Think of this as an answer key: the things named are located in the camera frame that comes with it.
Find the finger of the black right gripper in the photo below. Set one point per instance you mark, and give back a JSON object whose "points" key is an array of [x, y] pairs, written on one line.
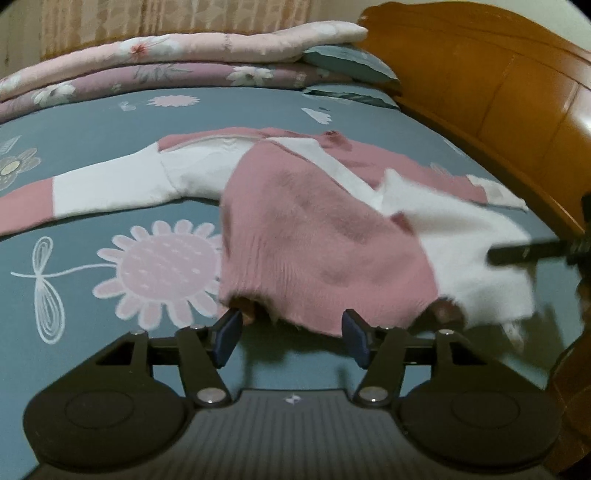
{"points": [[531, 253]]}

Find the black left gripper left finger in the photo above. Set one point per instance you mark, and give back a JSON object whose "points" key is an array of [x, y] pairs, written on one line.
{"points": [[131, 400]]}

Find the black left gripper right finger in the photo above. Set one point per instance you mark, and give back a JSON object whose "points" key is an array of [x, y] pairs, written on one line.
{"points": [[459, 407]]}

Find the pink and white knit sweater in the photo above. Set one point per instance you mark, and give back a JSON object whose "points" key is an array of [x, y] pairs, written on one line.
{"points": [[310, 226]]}

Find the wooden headboard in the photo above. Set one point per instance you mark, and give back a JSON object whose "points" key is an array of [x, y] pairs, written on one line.
{"points": [[511, 93]]}

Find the blue lower pillow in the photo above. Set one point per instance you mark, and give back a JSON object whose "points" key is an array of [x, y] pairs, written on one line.
{"points": [[352, 92]]}

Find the blue pillow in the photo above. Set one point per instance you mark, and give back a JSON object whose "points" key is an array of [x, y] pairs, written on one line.
{"points": [[352, 92], [354, 62]]}

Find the blue upper pillow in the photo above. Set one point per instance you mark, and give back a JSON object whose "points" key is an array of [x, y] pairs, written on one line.
{"points": [[354, 62]]}

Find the pink floral folded quilt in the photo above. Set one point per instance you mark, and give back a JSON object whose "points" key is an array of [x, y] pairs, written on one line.
{"points": [[280, 46]]}

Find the mauve floral folded quilt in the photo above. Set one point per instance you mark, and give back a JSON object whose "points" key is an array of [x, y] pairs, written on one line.
{"points": [[127, 79]]}

